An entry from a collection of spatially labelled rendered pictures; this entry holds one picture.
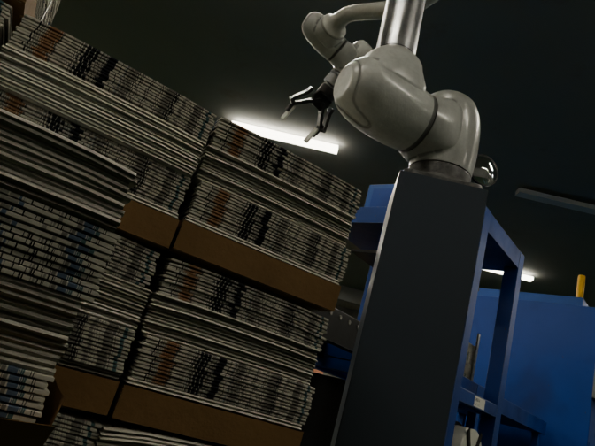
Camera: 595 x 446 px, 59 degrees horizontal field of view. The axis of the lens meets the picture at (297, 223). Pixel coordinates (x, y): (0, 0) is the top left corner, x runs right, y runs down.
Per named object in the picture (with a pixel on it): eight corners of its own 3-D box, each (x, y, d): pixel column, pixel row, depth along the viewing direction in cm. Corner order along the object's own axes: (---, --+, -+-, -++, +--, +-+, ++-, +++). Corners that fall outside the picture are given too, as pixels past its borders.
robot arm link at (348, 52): (348, 87, 207) (324, 64, 204) (375, 57, 205) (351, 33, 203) (354, 85, 196) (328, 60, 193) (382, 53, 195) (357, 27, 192)
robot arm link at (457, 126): (487, 180, 125) (501, 103, 132) (429, 148, 119) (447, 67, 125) (440, 195, 140) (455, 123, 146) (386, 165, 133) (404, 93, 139)
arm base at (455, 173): (458, 222, 139) (461, 203, 141) (483, 190, 118) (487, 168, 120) (390, 205, 141) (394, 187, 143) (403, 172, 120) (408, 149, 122)
